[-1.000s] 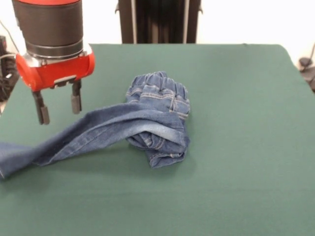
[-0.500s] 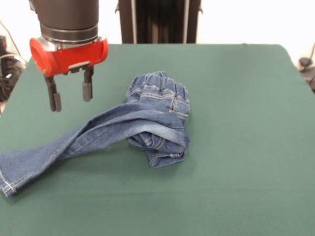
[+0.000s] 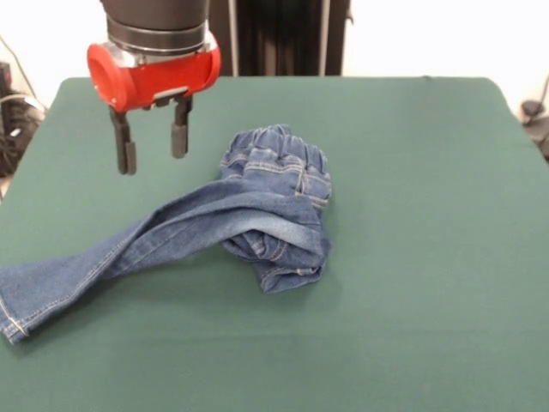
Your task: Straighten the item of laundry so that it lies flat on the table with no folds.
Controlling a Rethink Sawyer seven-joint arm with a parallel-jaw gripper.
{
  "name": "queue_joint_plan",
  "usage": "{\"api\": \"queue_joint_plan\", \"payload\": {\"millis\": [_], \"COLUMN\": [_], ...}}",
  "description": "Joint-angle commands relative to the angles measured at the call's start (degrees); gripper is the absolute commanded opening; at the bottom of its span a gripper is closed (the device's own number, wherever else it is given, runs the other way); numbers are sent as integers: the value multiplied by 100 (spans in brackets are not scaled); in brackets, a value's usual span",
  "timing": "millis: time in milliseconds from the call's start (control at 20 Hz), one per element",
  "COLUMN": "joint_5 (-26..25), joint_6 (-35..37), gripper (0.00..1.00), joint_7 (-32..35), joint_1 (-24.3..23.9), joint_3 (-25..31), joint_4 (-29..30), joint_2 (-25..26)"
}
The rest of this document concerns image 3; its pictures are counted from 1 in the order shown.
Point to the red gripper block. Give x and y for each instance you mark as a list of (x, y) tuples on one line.
[(163, 81)]

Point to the blue denim jeans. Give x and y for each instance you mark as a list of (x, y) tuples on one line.
[(240, 214)]

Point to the dark green table cloth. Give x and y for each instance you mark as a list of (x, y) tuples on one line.
[(407, 279)]

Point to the grey wheeled chair base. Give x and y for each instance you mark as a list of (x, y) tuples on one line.
[(532, 107)]

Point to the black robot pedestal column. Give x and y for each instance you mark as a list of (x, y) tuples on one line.
[(279, 38)]

